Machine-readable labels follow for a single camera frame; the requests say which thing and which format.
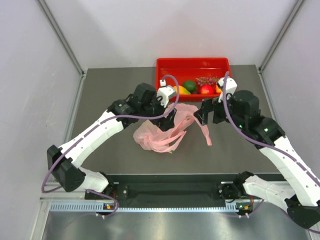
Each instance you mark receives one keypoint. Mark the orange bell pepper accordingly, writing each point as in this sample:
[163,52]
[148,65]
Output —
[217,89]

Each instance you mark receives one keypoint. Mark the pink plastic bag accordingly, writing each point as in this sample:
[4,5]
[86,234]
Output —
[151,138]

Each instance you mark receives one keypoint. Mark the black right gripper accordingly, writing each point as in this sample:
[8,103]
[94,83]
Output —
[202,113]

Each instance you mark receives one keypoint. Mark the yellow mango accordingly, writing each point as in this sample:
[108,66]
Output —
[181,90]

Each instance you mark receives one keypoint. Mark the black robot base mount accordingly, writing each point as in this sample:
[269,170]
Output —
[158,190]

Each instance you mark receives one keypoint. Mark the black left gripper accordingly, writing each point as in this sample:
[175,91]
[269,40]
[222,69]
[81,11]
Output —
[165,123]

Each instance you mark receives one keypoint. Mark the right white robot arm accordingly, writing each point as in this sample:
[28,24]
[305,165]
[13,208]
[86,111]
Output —
[301,200]

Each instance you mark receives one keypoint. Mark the green avocado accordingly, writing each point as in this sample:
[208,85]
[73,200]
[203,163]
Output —
[190,86]

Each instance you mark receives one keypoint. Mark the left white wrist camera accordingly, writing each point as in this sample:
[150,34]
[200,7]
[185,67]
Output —
[165,93]

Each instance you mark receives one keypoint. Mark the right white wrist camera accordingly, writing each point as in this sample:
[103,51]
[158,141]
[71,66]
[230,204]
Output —
[231,87]

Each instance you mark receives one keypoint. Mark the red plastic tray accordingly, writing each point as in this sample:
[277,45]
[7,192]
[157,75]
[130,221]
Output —
[188,69]

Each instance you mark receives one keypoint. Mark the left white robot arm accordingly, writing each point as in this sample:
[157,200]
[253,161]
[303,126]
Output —
[65,162]

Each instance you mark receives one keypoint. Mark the red apple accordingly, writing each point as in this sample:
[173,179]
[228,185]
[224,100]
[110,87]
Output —
[207,89]

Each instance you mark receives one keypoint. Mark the grey slotted cable duct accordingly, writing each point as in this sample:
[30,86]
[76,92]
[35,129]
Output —
[104,207]

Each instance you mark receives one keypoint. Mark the purple grape bunch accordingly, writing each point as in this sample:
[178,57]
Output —
[210,80]

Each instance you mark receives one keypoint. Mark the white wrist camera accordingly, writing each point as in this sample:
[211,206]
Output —
[231,87]
[165,93]

